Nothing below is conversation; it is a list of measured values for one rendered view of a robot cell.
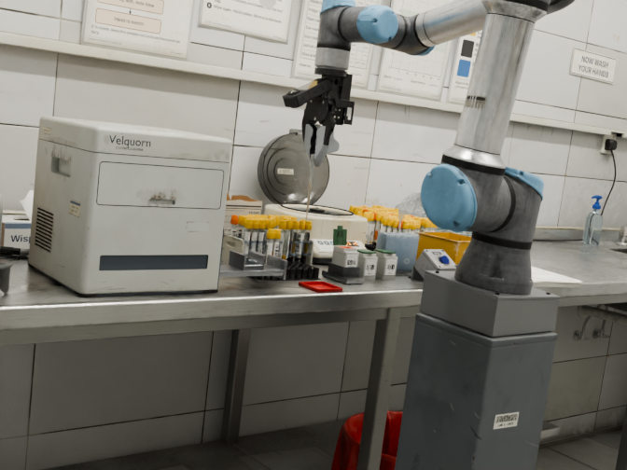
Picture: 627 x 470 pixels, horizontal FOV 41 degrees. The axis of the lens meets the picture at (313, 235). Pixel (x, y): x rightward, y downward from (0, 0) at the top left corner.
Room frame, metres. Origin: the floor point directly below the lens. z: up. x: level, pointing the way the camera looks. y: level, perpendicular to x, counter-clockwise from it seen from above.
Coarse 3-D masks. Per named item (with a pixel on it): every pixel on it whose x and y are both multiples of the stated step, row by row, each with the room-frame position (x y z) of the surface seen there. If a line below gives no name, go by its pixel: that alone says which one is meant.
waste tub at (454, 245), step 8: (424, 232) 2.18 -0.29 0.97; (432, 232) 2.20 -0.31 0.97; (440, 232) 2.23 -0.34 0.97; (448, 232) 2.25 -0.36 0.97; (424, 240) 2.15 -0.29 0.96; (432, 240) 2.13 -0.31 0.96; (440, 240) 2.11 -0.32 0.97; (448, 240) 2.09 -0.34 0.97; (456, 240) 2.23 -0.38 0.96; (464, 240) 2.22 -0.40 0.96; (424, 248) 2.15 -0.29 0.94; (432, 248) 2.13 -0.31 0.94; (440, 248) 2.11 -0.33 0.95; (448, 248) 2.09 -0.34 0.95; (456, 248) 2.08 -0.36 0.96; (464, 248) 2.10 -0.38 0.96; (416, 256) 2.17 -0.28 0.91; (456, 256) 2.08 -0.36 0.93; (456, 264) 2.08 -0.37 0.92
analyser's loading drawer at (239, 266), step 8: (232, 256) 1.68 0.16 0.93; (240, 256) 1.66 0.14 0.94; (248, 256) 1.72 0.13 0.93; (256, 256) 1.70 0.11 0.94; (264, 256) 1.68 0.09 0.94; (272, 256) 1.74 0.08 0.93; (232, 264) 1.68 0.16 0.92; (240, 264) 1.66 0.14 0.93; (248, 264) 1.72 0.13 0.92; (256, 264) 1.70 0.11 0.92; (264, 264) 1.75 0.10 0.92; (272, 264) 1.74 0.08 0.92; (280, 264) 1.72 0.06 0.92; (224, 272) 1.62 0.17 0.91; (232, 272) 1.63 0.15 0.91; (240, 272) 1.64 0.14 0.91; (248, 272) 1.65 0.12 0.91; (256, 272) 1.66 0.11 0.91; (264, 272) 1.68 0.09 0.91; (272, 272) 1.69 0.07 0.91; (280, 272) 1.70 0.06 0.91
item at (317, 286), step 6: (300, 282) 1.77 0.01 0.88; (306, 282) 1.78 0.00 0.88; (312, 282) 1.79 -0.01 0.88; (318, 282) 1.80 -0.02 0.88; (324, 282) 1.80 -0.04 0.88; (312, 288) 1.73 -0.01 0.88; (318, 288) 1.72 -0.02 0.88; (324, 288) 1.73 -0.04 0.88; (330, 288) 1.74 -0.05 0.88; (336, 288) 1.75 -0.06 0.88
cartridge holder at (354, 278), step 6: (330, 264) 1.89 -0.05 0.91; (324, 270) 1.91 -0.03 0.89; (330, 270) 1.89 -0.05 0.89; (336, 270) 1.88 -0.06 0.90; (342, 270) 1.86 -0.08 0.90; (348, 270) 1.87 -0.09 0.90; (354, 270) 1.88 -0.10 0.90; (324, 276) 1.91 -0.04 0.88; (330, 276) 1.89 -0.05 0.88; (336, 276) 1.87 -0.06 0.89; (342, 276) 1.86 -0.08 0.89; (348, 276) 1.87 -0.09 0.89; (354, 276) 1.88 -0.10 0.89; (342, 282) 1.85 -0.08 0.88; (348, 282) 1.84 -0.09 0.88; (354, 282) 1.86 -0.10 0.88; (360, 282) 1.87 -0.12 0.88
